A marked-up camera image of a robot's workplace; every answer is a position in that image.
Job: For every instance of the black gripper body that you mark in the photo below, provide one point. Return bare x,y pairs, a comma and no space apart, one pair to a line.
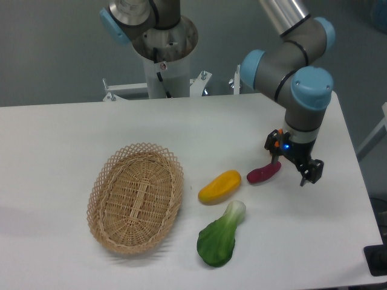
298,153

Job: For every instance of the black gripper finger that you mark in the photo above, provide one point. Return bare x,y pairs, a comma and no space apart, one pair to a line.
273,145
311,171

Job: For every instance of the purple sweet potato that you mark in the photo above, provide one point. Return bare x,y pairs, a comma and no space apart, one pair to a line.
263,174

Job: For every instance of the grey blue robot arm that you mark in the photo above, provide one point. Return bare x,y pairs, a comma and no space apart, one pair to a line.
286,76

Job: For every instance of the yellow mango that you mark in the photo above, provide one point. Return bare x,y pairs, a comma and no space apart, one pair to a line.
220,188

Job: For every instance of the black device at table edge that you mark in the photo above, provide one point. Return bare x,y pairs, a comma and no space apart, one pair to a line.
376,259

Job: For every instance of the green bok choy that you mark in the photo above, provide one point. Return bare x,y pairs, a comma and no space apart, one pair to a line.
216,242

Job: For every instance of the woven wicker basket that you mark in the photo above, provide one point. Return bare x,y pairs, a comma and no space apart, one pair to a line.
136,198

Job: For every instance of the white frame at right edge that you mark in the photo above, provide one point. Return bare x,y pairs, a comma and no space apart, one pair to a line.
373,138

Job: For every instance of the white metal mounting frame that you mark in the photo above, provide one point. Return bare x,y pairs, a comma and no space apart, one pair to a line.
181,86

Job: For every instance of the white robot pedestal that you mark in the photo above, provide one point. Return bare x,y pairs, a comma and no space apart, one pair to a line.
167,52

